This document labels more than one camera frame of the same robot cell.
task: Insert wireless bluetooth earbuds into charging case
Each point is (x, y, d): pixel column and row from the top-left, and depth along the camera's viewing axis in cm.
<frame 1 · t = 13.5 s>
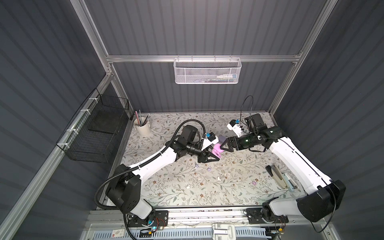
left hand: (220, 160, 71), fingers open
right hand: (229, 145, 74), fingers open
white pen holder cup: (142, 125, 103), point 10 cm above the table
lavender earbud left: (196, 165, 93), on the table
lavender earbud right: (209, 169, 92), on the table
white earbud left: (188, 187, 85), on the table
beige black stapler: (281, 183, 84), point 3 cm above the table

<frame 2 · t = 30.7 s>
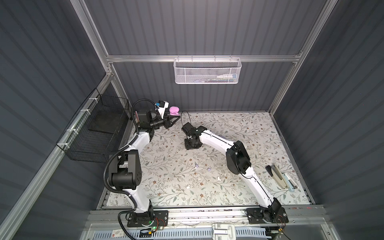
left hand: (180, 116, 84), fingers open
right hand: (189, 146, 100), fingers open
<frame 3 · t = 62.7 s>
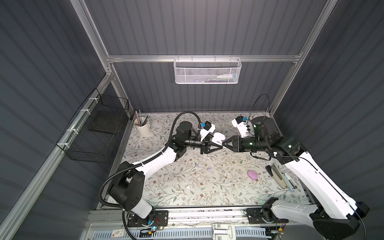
left hand: (224, 148, 68), fingers open
right hand: (226, 143, 64), fingers closed
pink earbud charging case: (252, 174, 90), on the table
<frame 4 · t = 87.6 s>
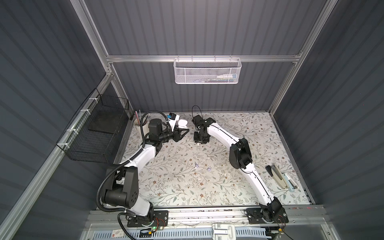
left hand: (188, 129, 82), fingers open
right hand: (198, 142, 102), fingers open
